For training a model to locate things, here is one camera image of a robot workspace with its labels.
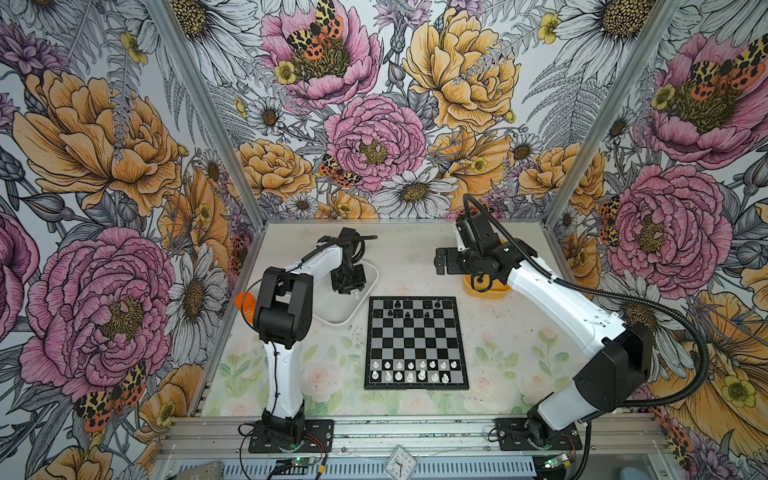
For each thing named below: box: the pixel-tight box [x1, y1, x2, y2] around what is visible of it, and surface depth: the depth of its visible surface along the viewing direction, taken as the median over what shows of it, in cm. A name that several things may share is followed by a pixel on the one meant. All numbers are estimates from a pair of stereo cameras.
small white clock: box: [385, 445, 418, 480], surface depth 70 cm
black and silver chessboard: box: [364, 296, 470, 390], surface depth 89 cm
